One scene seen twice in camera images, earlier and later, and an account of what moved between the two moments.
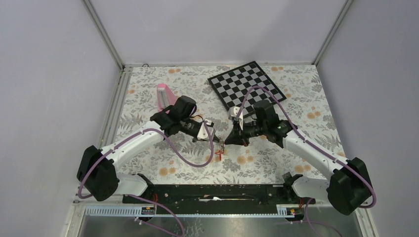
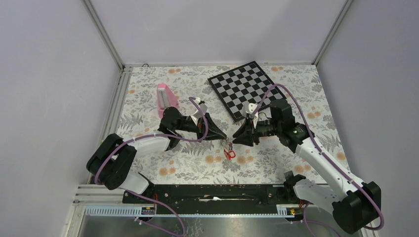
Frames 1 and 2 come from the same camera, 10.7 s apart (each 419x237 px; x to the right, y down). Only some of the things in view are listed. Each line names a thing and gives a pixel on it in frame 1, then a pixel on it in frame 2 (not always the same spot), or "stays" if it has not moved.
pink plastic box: x=166 y=97 stays
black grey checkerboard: x=233 y=86 stays
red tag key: x=220 y=152 -> x=230 y=154
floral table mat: x=171 y=160 stays
